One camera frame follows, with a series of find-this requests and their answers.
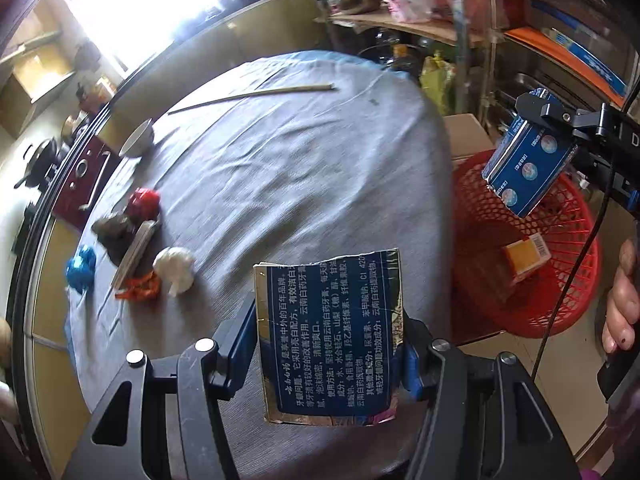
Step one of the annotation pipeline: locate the steel basin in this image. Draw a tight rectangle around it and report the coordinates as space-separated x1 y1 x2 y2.
500 72 542 107

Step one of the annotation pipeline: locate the person's right hand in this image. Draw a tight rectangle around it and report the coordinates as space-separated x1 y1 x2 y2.
602 239 640 357

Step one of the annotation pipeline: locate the white medicine box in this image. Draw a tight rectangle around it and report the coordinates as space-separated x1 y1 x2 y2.
111 220 159 291

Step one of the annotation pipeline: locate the yellow plastic bag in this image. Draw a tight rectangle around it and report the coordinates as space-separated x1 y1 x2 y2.
419 54 457 117

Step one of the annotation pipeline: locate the orange small box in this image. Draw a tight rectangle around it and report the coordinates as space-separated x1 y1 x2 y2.
502 234 551 282

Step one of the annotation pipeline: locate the red plastic mesh basket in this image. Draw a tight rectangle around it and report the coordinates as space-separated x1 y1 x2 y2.
452 152 601 339

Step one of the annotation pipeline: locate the blue carton with round marks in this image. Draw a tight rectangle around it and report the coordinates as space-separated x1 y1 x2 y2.
481 87 579 219

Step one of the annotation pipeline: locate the metal shelf rack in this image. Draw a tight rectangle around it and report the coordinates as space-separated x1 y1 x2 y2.
310 0 640 128

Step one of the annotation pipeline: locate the dark red oven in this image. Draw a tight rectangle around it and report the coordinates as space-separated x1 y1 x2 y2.
52 137 121 231

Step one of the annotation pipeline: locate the white ceramic bowl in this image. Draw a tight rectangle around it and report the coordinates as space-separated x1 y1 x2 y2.
117 118 156 159

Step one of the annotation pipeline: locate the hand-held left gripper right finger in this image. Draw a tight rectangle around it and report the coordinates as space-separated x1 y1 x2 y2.
395 310 583 480

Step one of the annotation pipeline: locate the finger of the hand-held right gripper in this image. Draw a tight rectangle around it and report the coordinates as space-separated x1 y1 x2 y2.
516 90 601 135
570 145 626 197

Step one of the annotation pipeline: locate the cardboard box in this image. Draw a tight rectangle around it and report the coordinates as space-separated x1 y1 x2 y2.
442 113 493 162

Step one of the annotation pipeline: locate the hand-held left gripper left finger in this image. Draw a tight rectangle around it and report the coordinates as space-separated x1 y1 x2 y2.
62 305 261 480

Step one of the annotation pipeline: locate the grey tablecloth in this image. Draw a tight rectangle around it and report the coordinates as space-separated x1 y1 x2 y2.
65 50 454 480

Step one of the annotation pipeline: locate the blue crumpled plastic bag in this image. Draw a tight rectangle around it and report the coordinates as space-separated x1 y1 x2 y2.
65 243 98 291

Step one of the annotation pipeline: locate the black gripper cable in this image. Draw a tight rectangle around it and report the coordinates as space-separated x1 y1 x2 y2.
530 175 614 384

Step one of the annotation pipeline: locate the blue and orange flat box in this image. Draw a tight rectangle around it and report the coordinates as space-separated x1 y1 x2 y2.
505 0 632 107

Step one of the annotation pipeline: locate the black wok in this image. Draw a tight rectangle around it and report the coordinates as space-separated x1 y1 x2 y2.
13 138 64 190

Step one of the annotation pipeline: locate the torn blue carton piece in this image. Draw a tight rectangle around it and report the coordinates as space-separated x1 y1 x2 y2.
252 247 412 427

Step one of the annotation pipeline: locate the thin bamboo stick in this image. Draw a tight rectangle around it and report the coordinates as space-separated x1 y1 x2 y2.
167 83 335 116

